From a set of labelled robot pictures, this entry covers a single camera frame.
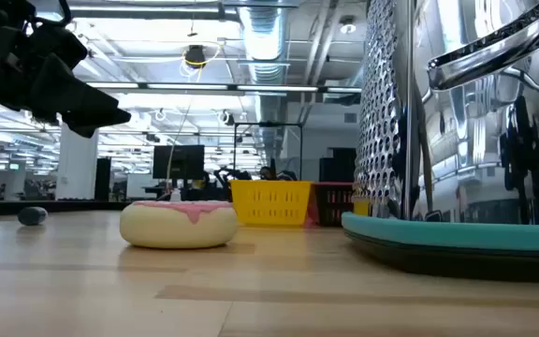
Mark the steel grater with teal base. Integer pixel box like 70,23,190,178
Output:
341,0,539,285

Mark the silver ventilation duct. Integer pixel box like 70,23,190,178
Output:
237,0,294,86

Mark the black metal rack frame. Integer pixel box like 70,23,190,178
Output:
233,122,304,182

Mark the tall black cabinet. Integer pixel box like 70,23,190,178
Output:
94,157,112,201

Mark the white room pillar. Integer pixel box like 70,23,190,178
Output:
55,124,99,201

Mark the black ceiling camera yellow cable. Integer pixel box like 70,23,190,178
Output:
178,40,224,79

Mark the black plastic basket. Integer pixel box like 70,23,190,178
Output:
313,182,356,228

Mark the black computer monitor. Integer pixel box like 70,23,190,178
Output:
152,144,206,181

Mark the yellow plastic basket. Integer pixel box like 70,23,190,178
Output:
230,180,313,227

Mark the wide dark cabinet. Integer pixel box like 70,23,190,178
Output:
318,147,357,183

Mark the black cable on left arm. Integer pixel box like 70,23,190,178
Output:
34,0,73,27

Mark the toy doughnut with pink icing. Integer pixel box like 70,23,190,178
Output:
119,199,239,250

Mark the black metal table frame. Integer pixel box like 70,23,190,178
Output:
0,199,133,216

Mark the round ceiling fixture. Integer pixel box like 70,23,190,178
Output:
338,15,357,36

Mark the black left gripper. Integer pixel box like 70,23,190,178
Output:
0,21,132,139

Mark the round dark grey object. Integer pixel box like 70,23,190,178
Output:
17,206,49,227

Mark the long ceiling light bar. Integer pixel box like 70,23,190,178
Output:
85,81,363,95

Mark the red plastic tray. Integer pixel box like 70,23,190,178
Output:
302,181,355,229

